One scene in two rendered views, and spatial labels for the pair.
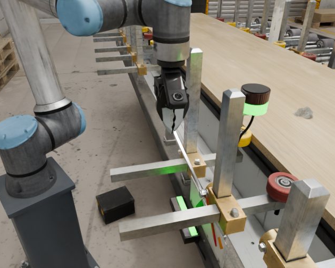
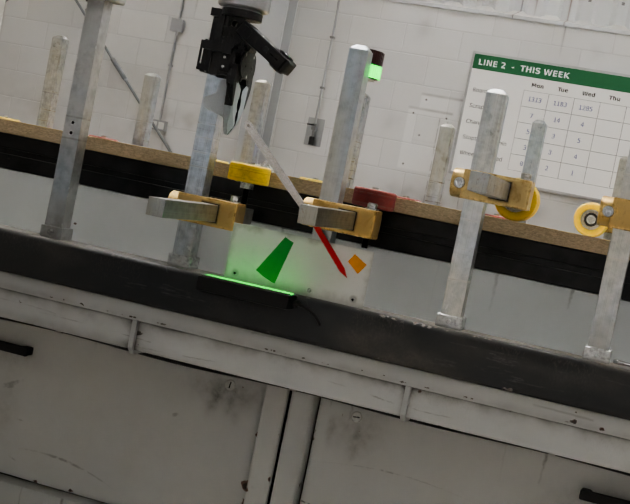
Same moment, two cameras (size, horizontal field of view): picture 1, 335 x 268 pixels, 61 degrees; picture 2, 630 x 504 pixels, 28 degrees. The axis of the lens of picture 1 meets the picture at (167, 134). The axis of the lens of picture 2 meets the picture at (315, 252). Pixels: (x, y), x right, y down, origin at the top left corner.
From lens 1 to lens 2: 1.92 m
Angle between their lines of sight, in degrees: 63
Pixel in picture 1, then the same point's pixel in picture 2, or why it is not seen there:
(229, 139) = (358, 107)
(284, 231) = (483, 144)
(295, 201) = (492, 107)
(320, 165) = not seen: hidden behind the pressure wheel
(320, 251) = (427, 272)
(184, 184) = (189, 267)
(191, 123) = (216, 136)
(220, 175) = (346, 163)
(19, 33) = not seen: outside the picture
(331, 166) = not seen: hidden behind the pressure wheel
